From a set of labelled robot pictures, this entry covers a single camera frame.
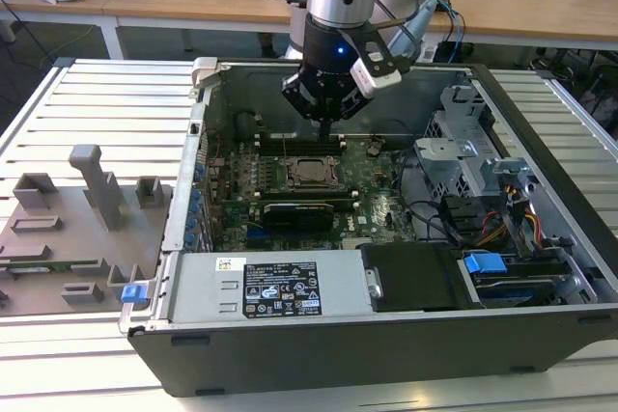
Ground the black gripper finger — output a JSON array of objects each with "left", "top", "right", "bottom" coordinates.
[
  {"left": 323, "top": 87, "right": 376, "bottom": 141},
  {"left": 281, "top": 72, "right": 326, "bottom": 141}
]

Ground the CPU socket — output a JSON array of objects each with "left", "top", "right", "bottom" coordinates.
[{"left": 284, "top": 154, "right": 348, "bottom": 191}]

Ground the blue expansion slot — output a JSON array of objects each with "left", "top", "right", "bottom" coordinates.
[{"left": 246, "top": 227, "right": 303, "bottom": 240}]

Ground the metal drive cage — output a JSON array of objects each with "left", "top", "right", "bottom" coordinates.
[{"left": 413, "top": 86, "right": 493, "bottom": 196}]

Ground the green motherboard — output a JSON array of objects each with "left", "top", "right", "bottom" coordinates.
[{"left": 200, "top": 134, "right": 421, "bottom": 255}]

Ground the black graphics card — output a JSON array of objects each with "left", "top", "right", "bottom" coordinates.
[{"left": 263, "top": 202, "right": 335, "bottom": 233}]

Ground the wooden desk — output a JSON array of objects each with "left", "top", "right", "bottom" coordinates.
[{"left": 0, "top": 0, "right": 618, "bottom": 54}]

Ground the black plastic shroud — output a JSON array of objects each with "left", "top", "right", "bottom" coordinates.
[{"left": 360, "top": 243, "right": 477, "bottom": 313}]

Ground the hard disk in blue carrier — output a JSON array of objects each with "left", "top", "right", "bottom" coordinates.
[{"left": 462, "top": 251, "right": 569, "bottom": 308}]

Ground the silver power supply unit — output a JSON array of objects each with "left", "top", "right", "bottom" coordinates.
[{"left": 168, "top": 252, "right": 376, "bottom": 324}]

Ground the dark open PC case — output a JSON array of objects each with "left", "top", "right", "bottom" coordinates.
[{"left": 118, "top": 57, "right": 618, "bottom": 398}]

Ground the blue case latch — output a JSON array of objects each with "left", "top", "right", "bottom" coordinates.
[{"left": 121, "top": 285, "right": 147, "bottom": 306}]

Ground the grey parts rack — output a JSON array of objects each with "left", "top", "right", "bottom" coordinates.
[{"left": 0, "top": 144, "right": 174, "bottom": 319}]

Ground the green RAM stick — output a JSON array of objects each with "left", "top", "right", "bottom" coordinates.
[{"left": 9, "top": 261, "right": 100, "bottom": 275}]

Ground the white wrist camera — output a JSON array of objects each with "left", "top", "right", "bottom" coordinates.
[{"left": 347, "top": 29, "right": 405, "bottom": 98}]

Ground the blue cable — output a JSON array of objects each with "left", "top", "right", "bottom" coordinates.
[{"left": 441, "top": 0, "right": 468, "bottom": 65}]

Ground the black cable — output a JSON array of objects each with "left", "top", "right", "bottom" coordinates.
[{"left": 403, "top": 199, "right": 464, "bottom": 244}]

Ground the grey plastic bracket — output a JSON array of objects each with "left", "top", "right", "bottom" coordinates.
[{"left": 480, "top": 156, "right": 540, "bottom": 201}]

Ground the yellow wire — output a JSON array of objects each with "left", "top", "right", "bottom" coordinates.
[{"left": 482, "top": 223, "right": 509, "bottom": 245}]

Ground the orange wire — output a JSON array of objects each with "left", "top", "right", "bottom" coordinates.
[{"left": 523, "top": 204, "right": 542, "bottom": 237}]

